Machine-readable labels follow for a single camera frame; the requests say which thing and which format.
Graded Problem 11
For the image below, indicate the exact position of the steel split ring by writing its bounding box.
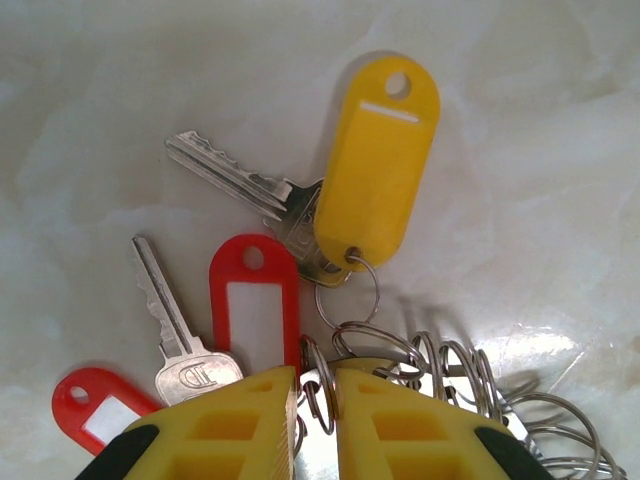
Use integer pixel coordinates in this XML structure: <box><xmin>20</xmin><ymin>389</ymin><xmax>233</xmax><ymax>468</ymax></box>
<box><xmin>298</xmin><ymin>333</ymin><xmax>341</xmax><ymax>436</ymax></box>

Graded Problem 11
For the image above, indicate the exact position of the yellow plastic key tag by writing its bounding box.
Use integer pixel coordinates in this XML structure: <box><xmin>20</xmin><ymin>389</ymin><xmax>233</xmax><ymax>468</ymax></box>
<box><xmin>313</xmin><ymin>55</ymin><xmax>442</xmax><ymax>274</ymax></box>

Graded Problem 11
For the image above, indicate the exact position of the small steel tag ring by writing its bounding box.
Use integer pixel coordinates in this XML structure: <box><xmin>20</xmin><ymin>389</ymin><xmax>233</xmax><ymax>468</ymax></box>
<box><xmin>314</xmin><ymin>252</ymin><xmax>381</xmax><ymax>326</ymax></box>

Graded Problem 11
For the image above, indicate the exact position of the steel key holder with rings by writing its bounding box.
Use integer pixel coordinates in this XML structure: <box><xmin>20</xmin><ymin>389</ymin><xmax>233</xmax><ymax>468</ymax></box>
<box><xmin>294</xmin><ymin>319</ymin><xmax>629</xmax><ymax>480</ymax></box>

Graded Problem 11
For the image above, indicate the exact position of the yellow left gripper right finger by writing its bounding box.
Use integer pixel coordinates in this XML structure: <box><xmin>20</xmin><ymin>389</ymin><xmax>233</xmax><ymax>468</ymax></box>
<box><xmin>335</xmin><ymin>357</ymin><xmax>551</xmax><ymax>480</ymax></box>

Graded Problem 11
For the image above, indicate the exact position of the red plastic key tag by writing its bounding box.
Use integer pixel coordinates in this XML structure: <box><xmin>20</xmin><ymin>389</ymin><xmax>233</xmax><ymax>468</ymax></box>
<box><xmin>208</xmin><ymin>233</ymin><xmax>302</xmax><ymax>381</ymax></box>
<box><xmin>51</xmin><ymin>367</ymin><xmax>164</xmax><ymax>457</ymax></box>

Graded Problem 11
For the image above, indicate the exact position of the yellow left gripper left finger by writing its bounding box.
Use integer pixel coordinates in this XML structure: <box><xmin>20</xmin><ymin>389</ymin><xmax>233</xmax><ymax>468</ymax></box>
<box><xmin>74</xmin><ymin>365</ymin><xmax>297</xmax><ymax>480</ymax></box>

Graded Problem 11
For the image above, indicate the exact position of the silver key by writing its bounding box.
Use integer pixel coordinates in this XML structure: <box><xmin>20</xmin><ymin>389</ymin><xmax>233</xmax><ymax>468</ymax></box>
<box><xmin>164</xmin><ymin>130</ymin><xmax>352</xmax><ymax>289</ymax></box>
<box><xmin>130</xmin><ymin>234</ymin><xmax>245</xmax><ymax>407</ymax></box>

